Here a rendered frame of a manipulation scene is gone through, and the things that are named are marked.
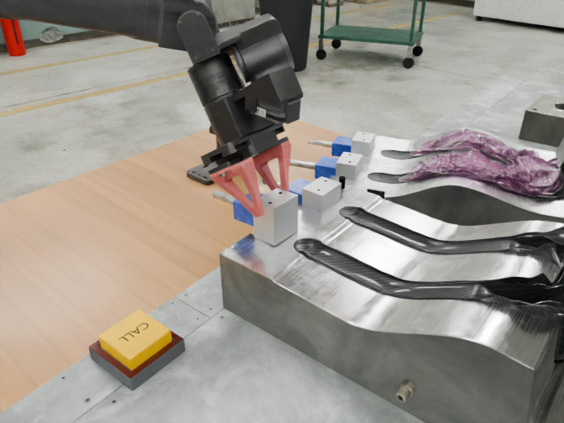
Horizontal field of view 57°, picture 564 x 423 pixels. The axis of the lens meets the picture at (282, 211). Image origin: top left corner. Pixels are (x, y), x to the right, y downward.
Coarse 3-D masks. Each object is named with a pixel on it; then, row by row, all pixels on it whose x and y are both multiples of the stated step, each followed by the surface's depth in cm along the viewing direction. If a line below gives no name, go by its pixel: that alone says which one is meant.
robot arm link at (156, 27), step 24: (0, 0) 53; (24, 0) 54; (48, 0) 55; (72, 0) 55; (96, 0) 56; (120, 0) 56; (144, 0) 56; (168, 0) 57; (192, 0) 57; (72, 24) 57; (96, 24) 57; (120, 24) 57; (144, 24) 57; (168, 24) 58; (216, 24) 59; (168, 48) 59
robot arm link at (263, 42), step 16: (192, 16) 58; (272, 16) 64; (192, 32) 58; (208, 32) 59; (224, 32) 64; (240, 32) 62; (256, 32) 62; (272, 32) 63; (192, 48) 59; (208, 48) 60; (240, 48) 63; (256, 48) 63; (272, 48) 63; (288, 48) 63; (256, 64) 63; (272, 64) 64; (288, 64) 64; (256, 80) 65
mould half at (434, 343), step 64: (256, 256) 65; (384, 256) 66; (448, 256) 64; (512, 256) 58; (256, 320) 66; (320, 320) 58; (384, 320) 55; (448, 320) 50; (512, 320) 48; (384, 384) 56; (448, 384) 50; (512, 384) 45
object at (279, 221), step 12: (216, 192) 73; (276, 192) 68; (288, 192) 68; (240, 204) 68; (264, 204) 65; (276, 204) 65; (288, 204) 66; (240, 216) 69; (252, 216) 67; (264, 216) 65; (276, 216) 65; (288, 216) 67; (264, 228) 66; (276, 228) 66; (288, 228) 68; (264, 240) 67; (276, 240) 66
